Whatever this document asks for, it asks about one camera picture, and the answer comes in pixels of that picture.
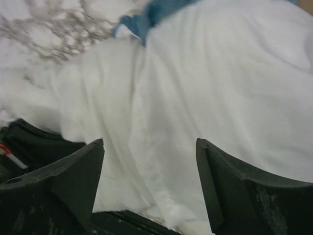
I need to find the white pillow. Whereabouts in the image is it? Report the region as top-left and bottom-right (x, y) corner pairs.
(0, 68), (61, 133)

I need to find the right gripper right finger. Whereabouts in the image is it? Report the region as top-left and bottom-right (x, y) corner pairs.
(196, 139), (313, 235)

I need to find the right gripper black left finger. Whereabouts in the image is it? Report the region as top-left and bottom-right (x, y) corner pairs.
(0, 139), (104, 235)

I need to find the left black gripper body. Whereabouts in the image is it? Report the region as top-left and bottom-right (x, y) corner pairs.
(0, 119), (86, 183)

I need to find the white pillowcase blue trim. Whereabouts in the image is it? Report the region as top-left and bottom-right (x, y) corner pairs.
(53, 0), (313, 234)

